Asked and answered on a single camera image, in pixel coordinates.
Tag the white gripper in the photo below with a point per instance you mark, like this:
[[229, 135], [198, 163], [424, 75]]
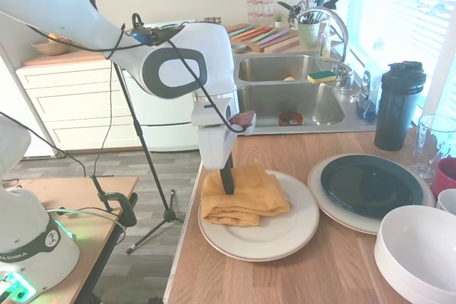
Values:
[[213, 147]]

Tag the yellow terry towel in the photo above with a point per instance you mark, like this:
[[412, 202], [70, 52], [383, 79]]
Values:
[[256, 197]]

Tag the white plate with gold rim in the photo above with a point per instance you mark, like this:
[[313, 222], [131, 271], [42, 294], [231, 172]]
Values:
[[285, 236], [322, 204]]

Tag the dark glossy plate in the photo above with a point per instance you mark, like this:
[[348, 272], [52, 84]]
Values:
[[370, 186]]

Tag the white kitchen stove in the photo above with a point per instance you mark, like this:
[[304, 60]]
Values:
[[160, 136]]

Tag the brown bowl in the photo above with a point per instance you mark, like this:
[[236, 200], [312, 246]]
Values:
[[290, 119]]

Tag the dark green clamp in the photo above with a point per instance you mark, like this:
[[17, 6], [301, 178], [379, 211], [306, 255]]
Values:
[[124, 204]]

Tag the stainless steel double sink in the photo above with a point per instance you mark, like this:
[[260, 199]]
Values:
[[320, 104]]

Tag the small metal bowl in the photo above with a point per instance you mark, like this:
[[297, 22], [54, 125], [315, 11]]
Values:
[[238, 47]]

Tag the yellow green sponge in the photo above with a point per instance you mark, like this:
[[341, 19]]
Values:
[[322, 77]]

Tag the pink knife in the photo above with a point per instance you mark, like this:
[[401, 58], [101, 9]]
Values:
[[260, 34]]

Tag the green knife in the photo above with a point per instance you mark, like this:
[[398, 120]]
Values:
[[271, 37]]

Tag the yellow knife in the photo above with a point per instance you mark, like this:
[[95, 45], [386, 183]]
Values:
[[251, 32]]

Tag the wooden cutting board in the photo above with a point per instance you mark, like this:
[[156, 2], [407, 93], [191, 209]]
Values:
[[288, 38]]

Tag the wooden top robot stand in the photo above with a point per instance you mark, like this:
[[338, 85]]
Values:
[[71, 193]]

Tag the clear bottle with blue liquid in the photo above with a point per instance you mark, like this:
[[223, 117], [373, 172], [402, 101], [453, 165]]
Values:
[[367, 108]]

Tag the black wok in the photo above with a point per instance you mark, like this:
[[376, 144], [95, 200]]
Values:
[[167, 32]]

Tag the clear yellow soap bottle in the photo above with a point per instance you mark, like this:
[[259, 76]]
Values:
[[325, 47]]

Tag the small green potted plant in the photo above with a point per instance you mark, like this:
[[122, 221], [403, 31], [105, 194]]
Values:
[[279, 23]]

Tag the pale green utensil crock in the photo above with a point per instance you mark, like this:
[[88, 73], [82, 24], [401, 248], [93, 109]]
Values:
[[308, 35]]

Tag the blue kettle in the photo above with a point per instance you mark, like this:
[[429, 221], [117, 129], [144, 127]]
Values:
[[139, 37]]

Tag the glass jar with checkered lid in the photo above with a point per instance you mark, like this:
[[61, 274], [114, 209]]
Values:
[[260, 12], [269, 10], [252, 12]]

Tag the white drawer cabinet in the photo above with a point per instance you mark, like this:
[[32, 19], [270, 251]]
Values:
[[71, 104]]

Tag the chrome arched faucet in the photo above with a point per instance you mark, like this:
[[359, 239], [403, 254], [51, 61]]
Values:
[[345, 47]]

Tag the black shaker bottle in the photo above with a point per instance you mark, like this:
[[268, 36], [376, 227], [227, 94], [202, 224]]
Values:
[[395, 111]]

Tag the large white bowl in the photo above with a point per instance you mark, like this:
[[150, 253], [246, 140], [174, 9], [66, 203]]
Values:
[[420, 295], [417, 240]]

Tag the clear drinking glass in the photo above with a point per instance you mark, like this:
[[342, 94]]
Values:
[[427, 151]]

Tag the black pointed utensil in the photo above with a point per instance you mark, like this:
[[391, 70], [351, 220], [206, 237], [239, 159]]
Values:
[[335, 0]]

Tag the red mug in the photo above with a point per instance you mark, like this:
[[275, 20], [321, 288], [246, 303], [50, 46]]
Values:
[[445, 176]]

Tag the small white cup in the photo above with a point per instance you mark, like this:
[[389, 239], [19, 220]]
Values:
[[448, 202]]

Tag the yellow fruit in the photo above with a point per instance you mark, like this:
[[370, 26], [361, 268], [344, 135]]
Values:
[[52, 37]]

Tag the white window blinds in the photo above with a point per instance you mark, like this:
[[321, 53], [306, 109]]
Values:
[[392, 15]]

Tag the maroon wrist camera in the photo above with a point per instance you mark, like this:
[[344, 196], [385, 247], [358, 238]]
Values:
[[244, 118]]

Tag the black camera tripod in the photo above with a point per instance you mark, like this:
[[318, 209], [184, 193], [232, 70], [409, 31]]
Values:
[[149, 161]]

